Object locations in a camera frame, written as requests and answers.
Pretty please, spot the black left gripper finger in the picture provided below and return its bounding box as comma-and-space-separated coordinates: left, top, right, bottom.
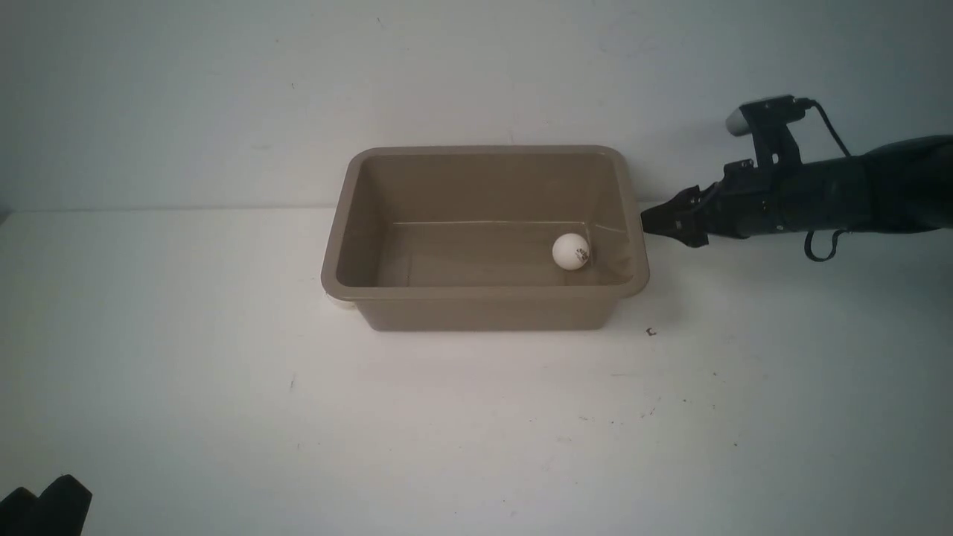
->
0, 488, 36, 535
30, 475, 93, 535

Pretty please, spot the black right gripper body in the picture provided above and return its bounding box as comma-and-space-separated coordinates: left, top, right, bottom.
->
695, 160, 809, 240

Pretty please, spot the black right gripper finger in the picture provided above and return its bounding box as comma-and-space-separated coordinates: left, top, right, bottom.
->
641, 186, 701, 233
654, 223, 710, 249

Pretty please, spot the white ping-pong ball with logo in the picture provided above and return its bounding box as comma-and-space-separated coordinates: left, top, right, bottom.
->
551, 233, 591, 271

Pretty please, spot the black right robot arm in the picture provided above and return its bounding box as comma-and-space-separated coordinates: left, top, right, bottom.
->
641, 135, 952, 248

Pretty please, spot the tan plastic bin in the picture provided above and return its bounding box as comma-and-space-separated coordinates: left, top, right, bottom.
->
321, 145, 650, 331

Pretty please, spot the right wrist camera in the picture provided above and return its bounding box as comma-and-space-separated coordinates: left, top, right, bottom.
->
725, 95, 814, 168

